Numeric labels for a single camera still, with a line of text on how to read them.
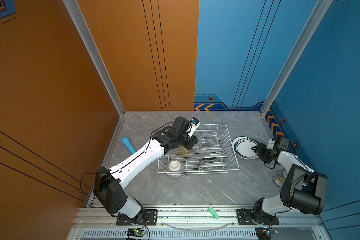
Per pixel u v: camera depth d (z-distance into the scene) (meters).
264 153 0.79
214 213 0.74
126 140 1.00
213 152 0.90
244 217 0.72
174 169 0.83
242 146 1.00
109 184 0.41
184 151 0.89
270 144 0.83
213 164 0.80
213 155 0.84
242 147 1.00
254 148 0.88
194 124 0.67
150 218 0.73
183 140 0.63
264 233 0.71
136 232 0.71
